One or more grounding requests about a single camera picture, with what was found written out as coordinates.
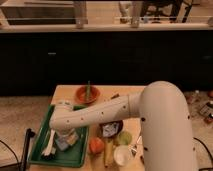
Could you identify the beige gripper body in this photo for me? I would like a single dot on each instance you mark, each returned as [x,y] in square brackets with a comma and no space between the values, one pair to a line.
[71,138]

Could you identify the blue sponge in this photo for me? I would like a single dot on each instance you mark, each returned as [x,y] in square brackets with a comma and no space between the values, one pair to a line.
[62,145]

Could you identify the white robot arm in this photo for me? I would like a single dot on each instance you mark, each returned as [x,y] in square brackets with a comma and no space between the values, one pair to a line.
[165,122]

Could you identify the white plastic fork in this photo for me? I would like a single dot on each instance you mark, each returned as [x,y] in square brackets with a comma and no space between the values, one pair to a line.
[48,148]

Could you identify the orange fruit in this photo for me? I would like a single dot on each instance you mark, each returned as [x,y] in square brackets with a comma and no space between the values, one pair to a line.
[96,145]

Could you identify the yellow banana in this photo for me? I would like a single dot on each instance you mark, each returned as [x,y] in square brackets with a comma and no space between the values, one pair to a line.
[108,152]

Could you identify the orange bowl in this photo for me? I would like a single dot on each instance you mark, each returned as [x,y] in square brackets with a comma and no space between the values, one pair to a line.
[80,95]

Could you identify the green chopstick in bowl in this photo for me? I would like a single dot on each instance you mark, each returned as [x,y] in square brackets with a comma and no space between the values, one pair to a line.
[88,91]

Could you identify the dark brown bowl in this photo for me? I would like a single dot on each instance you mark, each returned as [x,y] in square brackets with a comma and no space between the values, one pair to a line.
[120,123]

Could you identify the white cup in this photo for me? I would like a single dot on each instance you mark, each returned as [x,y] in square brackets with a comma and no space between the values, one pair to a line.
[122,155]

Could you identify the green lime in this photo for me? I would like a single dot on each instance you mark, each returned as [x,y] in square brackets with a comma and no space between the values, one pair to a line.
[124,138]

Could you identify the black stand left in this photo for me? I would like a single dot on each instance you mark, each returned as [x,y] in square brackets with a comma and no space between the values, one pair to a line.
[22,163]

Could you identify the brown crumb pile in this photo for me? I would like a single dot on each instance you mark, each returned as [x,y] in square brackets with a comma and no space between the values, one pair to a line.
[115,96]

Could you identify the metal fork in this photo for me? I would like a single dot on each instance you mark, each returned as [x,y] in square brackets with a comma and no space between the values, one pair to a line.
[135,146]

